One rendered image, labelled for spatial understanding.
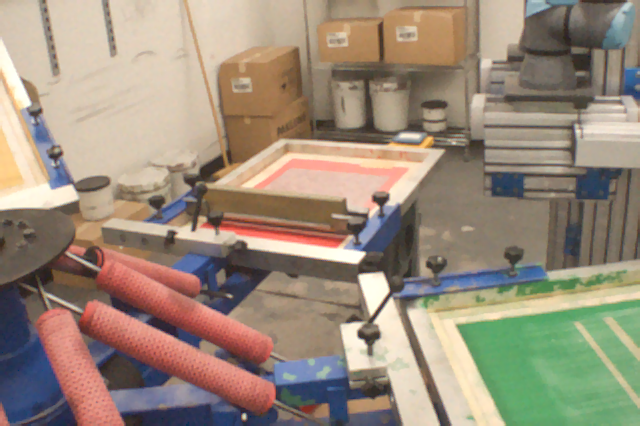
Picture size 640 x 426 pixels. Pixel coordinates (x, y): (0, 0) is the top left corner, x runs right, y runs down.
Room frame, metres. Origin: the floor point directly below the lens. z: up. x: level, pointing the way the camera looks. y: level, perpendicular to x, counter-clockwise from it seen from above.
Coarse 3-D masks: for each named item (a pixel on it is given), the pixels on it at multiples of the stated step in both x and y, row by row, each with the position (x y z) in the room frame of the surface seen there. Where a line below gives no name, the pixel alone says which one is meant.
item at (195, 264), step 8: (192, 256) 1.30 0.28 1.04; (200, 256) 1.30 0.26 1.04; (208, 256) 1.29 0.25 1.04; (176, 264) 1.27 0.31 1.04; (184, 264) 1.26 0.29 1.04; (192, 264) 1.26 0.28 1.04; (200, 264) 1.26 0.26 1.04; (208, 264) 1.28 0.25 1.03; (216, 264) 1.30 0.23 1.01; (224, 264) 1.33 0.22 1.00; (192, 272) 1.23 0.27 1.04; (200, 272) 1.25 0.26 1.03; (216, 272) 1.30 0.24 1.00; (200, 280) 1.25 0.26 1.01
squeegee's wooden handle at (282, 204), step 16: (208, 192) 1.66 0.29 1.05; (224, 192) 1.64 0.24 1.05; (240, 192) 1.62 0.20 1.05; (256, 192) 1.60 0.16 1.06; (272, 192) 1.59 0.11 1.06; (288, 192) 1.58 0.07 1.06; (224, 208) 1.64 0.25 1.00; (240, 208) 1.62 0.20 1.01; (256, 208) 1.60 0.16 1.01; (272, 208) 1.58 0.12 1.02; (288, 208) 1.56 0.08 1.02; (304, 208) 1.54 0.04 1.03; (320, 208) 1.52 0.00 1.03; (336, 208) 1.50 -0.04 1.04
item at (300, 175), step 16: (304, 160) 2.11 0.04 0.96; (320, 160) 2.10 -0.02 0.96; (272, 176) 1.99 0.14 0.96; (288, 176) 1.98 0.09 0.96; (304, 176) 1.96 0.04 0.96; (320, 176) 1.95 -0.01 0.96; (304, 192) 1.83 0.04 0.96; (208, 224) 1.66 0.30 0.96; (224, 224) 1.65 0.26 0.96; (240, 224) 1.64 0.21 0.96
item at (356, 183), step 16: (336, 176) 1.94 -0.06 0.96; (352, 176) 1.93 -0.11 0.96; (368, 176) 1.92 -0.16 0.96; (384, 176) 1.90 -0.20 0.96; (400, 176) 1.89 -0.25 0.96; (320, 192) 1.82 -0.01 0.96; (336, 192) 1.81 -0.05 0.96; (352, 192) 1.80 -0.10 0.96; (368, 192) 1.79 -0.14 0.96; (288, 240) 1.52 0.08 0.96; (304, 240) 1.51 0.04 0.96; (320, 240) 1.50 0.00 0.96; (336, 240) 1.50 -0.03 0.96
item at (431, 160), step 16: (288, 144) 2.21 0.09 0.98; (304, 144) 2.18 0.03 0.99; (320, 144) 2.16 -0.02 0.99; (336, 144) 2.15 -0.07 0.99; (352, 144) 2.13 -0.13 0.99; (256, 160) 2.05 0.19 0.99; (272, 160) 2.12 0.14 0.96; (400, 160) 2.03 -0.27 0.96; (416, 160) 2.01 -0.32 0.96; (432, 160) 1.92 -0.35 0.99; (224, 176) 1.93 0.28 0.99; (240, 176) 1.94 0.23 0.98; (416, 176) 1.79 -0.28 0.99; (432, 176) 1.87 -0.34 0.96; (400, 192) 1.68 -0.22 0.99; (416, 192) 1.73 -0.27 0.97; (176, 224) 1.64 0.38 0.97
